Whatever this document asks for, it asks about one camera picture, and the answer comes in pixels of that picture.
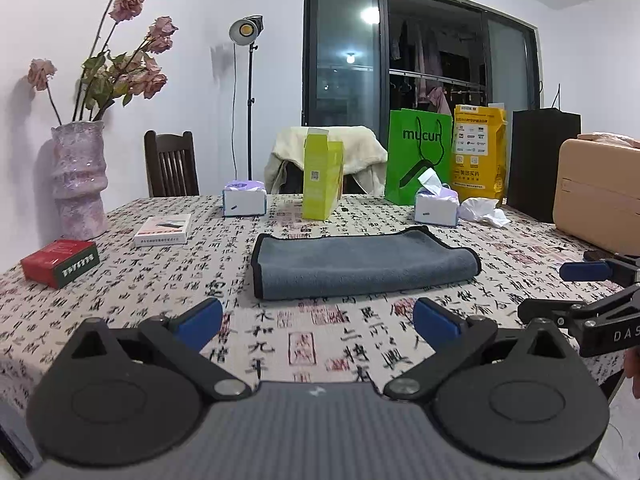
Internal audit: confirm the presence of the studio light on stand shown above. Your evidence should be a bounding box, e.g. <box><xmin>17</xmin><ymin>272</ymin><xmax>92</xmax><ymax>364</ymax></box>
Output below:
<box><xmin>229</xmin><ymin>14</ymin><xmax>264</xmax><ymax>180</ymax></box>

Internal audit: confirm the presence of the dark framed window door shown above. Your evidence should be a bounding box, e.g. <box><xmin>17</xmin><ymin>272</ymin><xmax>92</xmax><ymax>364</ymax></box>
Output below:
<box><xmin>302</xmin><ymin>0</ymin><xmax>541</xmax><ymax>136</ymax></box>

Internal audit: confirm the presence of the yellow paper bag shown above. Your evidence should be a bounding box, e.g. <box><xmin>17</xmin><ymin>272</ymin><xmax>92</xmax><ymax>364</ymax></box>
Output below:
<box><xmin>450</xmin><ymin>105</ymin><xmax>506</xmax><ymax>203</ymax></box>

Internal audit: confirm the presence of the pink speckled ceramic vase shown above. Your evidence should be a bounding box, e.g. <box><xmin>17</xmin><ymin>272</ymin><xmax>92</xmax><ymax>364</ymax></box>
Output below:
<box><xmin>51</xmin><ymin>120</ymin><xmax>108</xmax><ymax>240</ymax></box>

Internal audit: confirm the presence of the dark wooden chair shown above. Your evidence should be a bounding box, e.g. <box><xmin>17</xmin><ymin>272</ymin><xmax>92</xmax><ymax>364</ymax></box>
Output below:
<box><xmin>144</xmin><ymin>130</ymin><xmax>200</xmax><ymax>197</ymax></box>

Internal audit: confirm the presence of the beige hard carrying case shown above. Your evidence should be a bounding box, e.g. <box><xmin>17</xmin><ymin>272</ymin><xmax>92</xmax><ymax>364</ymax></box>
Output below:
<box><xmin>553</xmin><ymin>138</ymin><xmax>639</xmax><ymax>255</ymax></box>

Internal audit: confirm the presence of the lime green snack box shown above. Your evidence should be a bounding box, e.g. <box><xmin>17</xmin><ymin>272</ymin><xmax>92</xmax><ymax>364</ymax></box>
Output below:
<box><xmin>302</xmin><ymin>128</ymin><xmax>344</xmax><ymax>221</ymax></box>

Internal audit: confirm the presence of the black box speaker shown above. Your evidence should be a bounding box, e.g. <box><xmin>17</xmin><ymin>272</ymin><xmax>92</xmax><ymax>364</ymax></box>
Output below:
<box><xmin>506</xmin><ymin>108</ymin><xmax>582</xmax><ymax>223</ymax></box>

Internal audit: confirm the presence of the green mucun paper bag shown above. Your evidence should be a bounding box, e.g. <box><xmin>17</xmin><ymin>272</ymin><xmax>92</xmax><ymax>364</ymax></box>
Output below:
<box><xmin>384</xmin><ymin>108</ymin><xmax>452</xmax><ymax>206</ymax></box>

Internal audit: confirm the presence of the purple tissue pack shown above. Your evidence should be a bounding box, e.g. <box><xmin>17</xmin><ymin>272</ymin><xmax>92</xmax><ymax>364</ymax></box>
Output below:
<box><xmin>414</xmin><ymin>168</ymin><xmax>460</xmax><ymax>228</ymax></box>
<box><xmin>222</xmin><ymin>180</ymin><xmax>268</xmax><ymax>218</ymax></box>

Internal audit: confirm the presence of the dried pink roses bouquet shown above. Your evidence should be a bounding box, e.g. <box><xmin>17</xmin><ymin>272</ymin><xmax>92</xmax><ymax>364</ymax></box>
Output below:
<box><xmin>26</xmin><ymin>0</ymin><xmax>180</xmax><ymax>126</ymax></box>

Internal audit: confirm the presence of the cream cloth over chair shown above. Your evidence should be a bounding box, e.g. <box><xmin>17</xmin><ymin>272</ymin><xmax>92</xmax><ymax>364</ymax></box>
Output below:
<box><xmin>264</xmin><ymin>126</ymin><xmax>387</xmax><ymax>197</ymax></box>

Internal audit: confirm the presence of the left purple tissue pack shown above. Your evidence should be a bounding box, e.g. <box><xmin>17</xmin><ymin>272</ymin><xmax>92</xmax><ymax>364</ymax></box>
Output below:
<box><xmin>222</xmin><ymin>180</ymin><xmax>268</xmax><ymax>218</ymax></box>

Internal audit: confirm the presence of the white flat phone box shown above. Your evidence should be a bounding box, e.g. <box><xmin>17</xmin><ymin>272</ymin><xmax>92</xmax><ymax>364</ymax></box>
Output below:
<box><xmin>134</xmin><ymin>214</ymin><xmax>192</xmax><ymax>247</ymax></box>

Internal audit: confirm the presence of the red and green small box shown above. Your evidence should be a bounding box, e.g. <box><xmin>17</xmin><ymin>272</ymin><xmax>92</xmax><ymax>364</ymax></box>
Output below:
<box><xmin>21</xmin><ymin>240</ymin><xmax>100</xmax><ymax>289</ymax></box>

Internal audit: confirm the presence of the crumpled white tissue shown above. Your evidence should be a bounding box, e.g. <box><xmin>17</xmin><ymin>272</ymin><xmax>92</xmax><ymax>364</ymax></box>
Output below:
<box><xmin>458</xmin><ymin>197</ymin><xmax>510</xmax><ymax>228</ymax></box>

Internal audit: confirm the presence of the purple and grey towel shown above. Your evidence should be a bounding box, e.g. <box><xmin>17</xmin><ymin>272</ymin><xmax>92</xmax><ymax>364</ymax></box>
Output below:
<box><xmin>250</xmin><ymin>226</ymin><xmax>482</xmax><ymax>301</ymax></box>

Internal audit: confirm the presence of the right purple tissue pack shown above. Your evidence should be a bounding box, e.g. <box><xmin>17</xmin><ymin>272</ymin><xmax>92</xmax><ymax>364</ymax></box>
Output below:
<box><xmin>414</xmin><ymin>168</ymin><xmax>460</xmax><ymax>228</ymax></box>

